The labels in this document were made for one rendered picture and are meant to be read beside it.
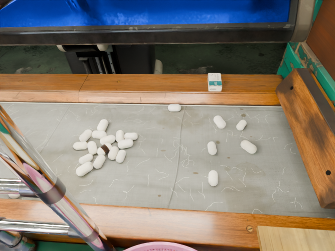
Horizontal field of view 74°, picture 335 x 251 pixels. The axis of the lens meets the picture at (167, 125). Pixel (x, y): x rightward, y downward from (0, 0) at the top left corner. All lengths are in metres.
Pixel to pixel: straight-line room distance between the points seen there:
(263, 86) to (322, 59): 0.15
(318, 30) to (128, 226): 0.57
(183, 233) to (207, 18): 0.32
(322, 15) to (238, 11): 0.41
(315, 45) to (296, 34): 0.38
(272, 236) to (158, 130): 0.32
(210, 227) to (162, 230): 0.08
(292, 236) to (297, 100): 0.26
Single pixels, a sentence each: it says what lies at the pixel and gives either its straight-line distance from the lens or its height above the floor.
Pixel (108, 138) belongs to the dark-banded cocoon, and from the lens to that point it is 0.53.
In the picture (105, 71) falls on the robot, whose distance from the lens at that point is 1.47.
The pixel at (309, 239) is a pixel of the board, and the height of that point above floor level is 0.78.
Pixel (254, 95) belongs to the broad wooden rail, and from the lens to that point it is 0.64.
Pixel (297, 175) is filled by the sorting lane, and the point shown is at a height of 0.74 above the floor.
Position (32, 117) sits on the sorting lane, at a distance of 0.71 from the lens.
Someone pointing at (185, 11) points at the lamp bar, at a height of 1.07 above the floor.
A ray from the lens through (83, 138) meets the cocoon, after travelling 0.56.
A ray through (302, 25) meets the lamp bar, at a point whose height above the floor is 1.06.
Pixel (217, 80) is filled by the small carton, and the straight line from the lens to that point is 0.63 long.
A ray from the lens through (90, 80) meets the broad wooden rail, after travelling 0.72.
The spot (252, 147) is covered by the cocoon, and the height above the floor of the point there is 0.76.
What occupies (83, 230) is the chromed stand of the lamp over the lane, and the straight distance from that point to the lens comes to 0.31.
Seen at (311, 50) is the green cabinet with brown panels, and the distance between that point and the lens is 0.64.
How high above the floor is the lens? 1.15
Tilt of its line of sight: 47 degrees down
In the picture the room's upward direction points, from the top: 4 degrees counter-clockwise
